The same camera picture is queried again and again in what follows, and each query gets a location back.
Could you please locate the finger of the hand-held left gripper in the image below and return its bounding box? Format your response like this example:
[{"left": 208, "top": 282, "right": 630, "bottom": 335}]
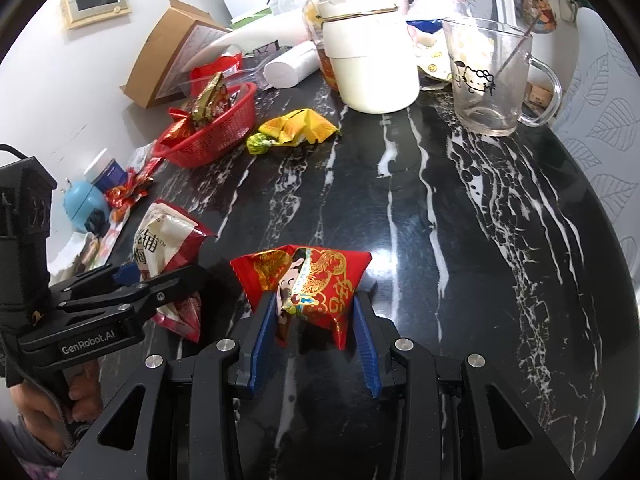
[
  {"left": 50, "top": 264, "right": 208, "bottom": 326},
  {"left": 49, "top": 262, "right": 143, "bottom": 293}
]

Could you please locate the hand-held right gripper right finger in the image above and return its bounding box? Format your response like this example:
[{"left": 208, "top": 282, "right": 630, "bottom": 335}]
[{"left": 352, "top": 290, "right": 576, "bottom": 480}]

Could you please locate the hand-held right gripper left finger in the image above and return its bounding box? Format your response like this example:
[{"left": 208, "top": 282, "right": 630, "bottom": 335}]
[{"left": 60, "top": 287, "right": 281, "bottom": 480}]

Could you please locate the beige and red paper packet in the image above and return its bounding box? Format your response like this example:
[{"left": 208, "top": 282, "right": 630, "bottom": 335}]
[{"left": 132, "top": 199, "right": 216, "bottom": 343}]

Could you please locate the large red gold packet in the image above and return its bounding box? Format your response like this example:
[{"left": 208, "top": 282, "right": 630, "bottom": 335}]
[{"left": 230, "top": 245, "right": 373, "bottom": 351}]

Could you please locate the red gold candy packet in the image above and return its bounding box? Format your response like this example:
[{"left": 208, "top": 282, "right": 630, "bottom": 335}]
[{"left": 167, "top": 107, "right": 201, "bottom": 148}]

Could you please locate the red plastic basket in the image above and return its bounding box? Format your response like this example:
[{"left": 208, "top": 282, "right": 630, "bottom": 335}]
[{"left": 152, "top": 81, "right": 258, "bottom": 168}]

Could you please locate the brown nut bar packet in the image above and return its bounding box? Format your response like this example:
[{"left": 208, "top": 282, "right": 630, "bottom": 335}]
[{"left": 192, "top": 72, "right": 233, "bottom": 123}]

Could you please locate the person's left forearm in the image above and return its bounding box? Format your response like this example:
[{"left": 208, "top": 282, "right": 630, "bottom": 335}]
[{"left": 0, "top": 417, "right": 63, "bottom": 480}]

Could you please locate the person's left hand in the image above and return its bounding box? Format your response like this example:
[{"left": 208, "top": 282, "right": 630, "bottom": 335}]
[{"left": 7, "top": 362, "right": 105, "bottom": 456}]

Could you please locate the light blue round container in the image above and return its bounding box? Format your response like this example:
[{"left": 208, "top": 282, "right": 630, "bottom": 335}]
[{"left": 62, "top": 180, "right": 111, "bottom": 233}]

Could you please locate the red packet with orange rings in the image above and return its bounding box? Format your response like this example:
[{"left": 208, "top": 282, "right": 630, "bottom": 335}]
[{"left": 105, "top": 180, "right": 146, "bottom": 211}]

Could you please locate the blue tin with white lid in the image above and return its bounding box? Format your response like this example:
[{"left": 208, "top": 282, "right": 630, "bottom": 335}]
[{"left": 82, "top": 148, "right": 128, "bottom": 193}]

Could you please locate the long red snack packet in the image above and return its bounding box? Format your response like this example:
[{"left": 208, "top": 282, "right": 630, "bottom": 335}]
[{"left": 131, "top": 157, "right": 163, "bottom": 191}]

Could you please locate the green yellow wrapped candy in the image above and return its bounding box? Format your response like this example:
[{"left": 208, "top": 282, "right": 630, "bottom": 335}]
[{"left": 245, "top": 132, "right": 281, "bottom": 157}]

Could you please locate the yellow snack packet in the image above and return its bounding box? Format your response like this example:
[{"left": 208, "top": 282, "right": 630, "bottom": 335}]
[{"left": 257, "top": 108, "right": 341, "bottom": 147}]

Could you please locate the brown cardboard box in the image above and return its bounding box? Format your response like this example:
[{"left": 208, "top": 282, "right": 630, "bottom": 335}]
[{"left": 120, "top": 0, "right": 236, "bottom": 109}]

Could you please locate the bright red bag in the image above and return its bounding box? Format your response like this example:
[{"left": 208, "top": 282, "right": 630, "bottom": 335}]
[{"left": 191, "top": 55, "right": 243, "bottom": 83}]

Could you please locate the clear plastic container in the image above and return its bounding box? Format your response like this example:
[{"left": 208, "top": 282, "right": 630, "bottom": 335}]
[{"left": 190, "top": 52, "right": 281, "bottom": 96}]

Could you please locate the white tissue roll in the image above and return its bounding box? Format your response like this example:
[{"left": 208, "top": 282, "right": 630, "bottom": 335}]
[{"left": 263, "top": 41, "right": 321, "bottom": 90}]

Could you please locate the glass mug with cartoon print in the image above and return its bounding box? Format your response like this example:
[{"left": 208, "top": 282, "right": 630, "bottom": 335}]
[{"left": 441, "top": 17, "right": 563, "bottom": 137}]

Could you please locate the jar of orange slices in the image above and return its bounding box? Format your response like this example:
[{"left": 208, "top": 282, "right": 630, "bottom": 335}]
[{"left": 315, "top": 42, "right": 341, "bottom": 92}]

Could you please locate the zip bag with white contents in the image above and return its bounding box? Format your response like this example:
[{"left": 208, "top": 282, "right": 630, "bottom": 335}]
[{"left": 210, "top": 15, "right": 308, "bottom": 58}]

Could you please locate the smiley print cloth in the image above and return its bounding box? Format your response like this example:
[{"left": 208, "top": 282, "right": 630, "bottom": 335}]
[{"left": 407, "top": 20, "right": 453, "bottom": 91}]

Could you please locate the yellow-capped bottle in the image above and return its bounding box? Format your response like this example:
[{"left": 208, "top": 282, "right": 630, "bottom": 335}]
[{"left": 302, "top": 0, "right": 346, "bottom": 43}]

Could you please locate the white leaf-pattern chair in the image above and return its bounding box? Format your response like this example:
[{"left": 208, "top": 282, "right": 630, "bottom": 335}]
[{"left": 520, "top": 7, "right": 640, "bottom": 241}]

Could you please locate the thin stir stick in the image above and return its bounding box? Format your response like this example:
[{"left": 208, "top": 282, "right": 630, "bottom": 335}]
[{"left": 492, "top": 15, "right": 541, "bottom": 86}]

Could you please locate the hanging ornament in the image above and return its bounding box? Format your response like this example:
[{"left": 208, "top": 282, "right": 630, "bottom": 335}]
[{"left": 512, "top": 0, "right": 558, "bottom": 33}]

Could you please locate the wall control panel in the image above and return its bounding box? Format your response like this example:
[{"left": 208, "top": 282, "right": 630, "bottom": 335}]
[{"left": 61, "top": 0, "right": 133, "bottom": 30}]

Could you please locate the white kettle with handle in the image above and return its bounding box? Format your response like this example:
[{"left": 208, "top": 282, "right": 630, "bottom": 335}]
[{"left": 305, "top": 0, "right": 421, "bottom": 115}]

